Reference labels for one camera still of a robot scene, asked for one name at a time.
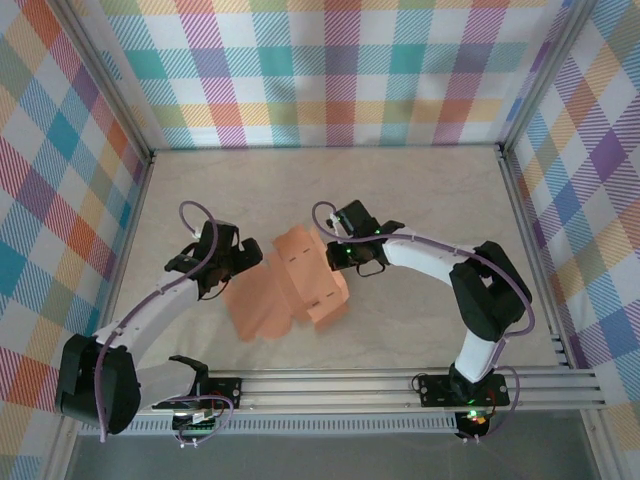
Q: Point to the orange paper box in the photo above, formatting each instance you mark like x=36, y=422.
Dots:
x=300, y=280

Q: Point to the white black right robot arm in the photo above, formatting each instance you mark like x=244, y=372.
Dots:
x=425, y=257

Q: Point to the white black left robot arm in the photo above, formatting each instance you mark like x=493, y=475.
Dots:
x=165, y=305

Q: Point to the aluminium table edge rail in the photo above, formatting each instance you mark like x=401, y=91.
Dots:
x=125, y=250
x=521, y=200

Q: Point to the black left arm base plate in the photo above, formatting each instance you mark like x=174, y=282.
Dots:
x=225, y=390

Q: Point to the wide aluminium base rail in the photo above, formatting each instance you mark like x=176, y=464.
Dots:
x=325, y=387

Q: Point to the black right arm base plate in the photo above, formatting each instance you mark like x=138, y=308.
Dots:
x=435, y=392

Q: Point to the aluminium frame post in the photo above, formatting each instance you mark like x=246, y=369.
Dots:
x=110, y=80
x=545, y=75

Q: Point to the grey aluminium frame strut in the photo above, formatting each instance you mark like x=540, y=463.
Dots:
x=62, y=455
x=600, y=450

